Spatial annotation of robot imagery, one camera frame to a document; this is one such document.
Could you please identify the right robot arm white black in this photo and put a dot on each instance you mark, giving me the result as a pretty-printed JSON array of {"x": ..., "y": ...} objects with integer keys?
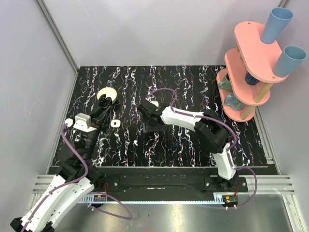
[{"x": 210, "y": 131}]

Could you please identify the dark blue cup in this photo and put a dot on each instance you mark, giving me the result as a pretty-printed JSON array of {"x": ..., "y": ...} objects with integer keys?
[{"x": 250, "y": 80}]

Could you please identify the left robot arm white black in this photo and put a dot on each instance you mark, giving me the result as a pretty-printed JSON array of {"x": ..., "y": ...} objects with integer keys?
[{"x": 76, "y": 176}]

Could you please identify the white earbud case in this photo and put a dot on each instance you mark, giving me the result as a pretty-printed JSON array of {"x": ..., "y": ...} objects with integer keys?
[{"x": 115, "y": 123}]

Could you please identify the black marble mat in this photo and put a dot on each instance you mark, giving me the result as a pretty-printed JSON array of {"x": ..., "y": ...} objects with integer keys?
[{"x": 173, "y": 146}]

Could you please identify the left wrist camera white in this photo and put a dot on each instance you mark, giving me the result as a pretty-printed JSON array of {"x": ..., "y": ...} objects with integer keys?
[{"x": 80, "y": 122}]

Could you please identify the pink three tier shelf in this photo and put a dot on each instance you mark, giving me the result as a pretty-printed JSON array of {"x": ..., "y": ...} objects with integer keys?
[{"x": 253, "y": 56}]

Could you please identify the blue patterned mug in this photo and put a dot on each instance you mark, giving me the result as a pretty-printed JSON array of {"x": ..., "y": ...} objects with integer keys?
[{"x": 232, "y": 101}]

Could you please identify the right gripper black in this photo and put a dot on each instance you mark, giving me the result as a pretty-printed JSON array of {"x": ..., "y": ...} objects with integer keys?
[{"x": 147, "y": 127}]

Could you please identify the blue cup rear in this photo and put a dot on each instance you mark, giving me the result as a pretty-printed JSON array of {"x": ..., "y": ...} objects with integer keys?
[{"x": 278, "y": 19}]

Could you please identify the blue cup front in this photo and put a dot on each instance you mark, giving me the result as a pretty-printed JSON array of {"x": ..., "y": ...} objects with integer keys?
[{"x": 290, "y": 58}]

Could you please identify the cream round bowl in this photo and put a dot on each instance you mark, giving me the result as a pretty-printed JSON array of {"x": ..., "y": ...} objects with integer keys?
[{"x": 109, "y": 92}]

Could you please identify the black earbud charging case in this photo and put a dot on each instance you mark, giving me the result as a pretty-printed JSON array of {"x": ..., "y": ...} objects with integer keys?
[{"x": 104, "y": 101}]

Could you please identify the green ceramic mug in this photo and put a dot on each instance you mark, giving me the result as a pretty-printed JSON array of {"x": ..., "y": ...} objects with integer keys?
[{"x": 226, "y": 84}]

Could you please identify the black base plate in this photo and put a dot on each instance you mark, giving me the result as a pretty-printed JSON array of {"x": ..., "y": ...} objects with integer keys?
[{"x": 197, "y": 178}]

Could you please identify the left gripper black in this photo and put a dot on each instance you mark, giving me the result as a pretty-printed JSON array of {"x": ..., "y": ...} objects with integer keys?
[{"x": 101, "y": 116}]

